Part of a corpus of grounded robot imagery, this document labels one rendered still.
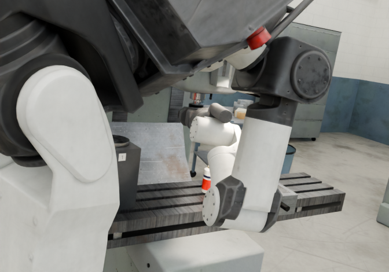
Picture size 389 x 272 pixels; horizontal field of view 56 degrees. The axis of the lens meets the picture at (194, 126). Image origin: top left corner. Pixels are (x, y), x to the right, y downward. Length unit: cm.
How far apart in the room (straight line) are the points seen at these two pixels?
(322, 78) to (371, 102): 790
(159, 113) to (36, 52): 115
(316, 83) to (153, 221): 64
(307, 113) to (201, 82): 575
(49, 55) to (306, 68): 40
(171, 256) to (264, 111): 56
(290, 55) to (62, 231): 42
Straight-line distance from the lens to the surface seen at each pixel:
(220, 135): 91
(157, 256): 106
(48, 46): 40
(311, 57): 63
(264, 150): 66
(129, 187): 108
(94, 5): 43
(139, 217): 107
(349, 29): 825
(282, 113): 67
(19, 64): 39
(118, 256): 141
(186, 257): 107
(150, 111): 149
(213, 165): 83
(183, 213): 112
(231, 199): 67
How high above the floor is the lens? 144
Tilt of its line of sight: 13 degrees down
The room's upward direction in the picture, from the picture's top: 8 degrees clockwise
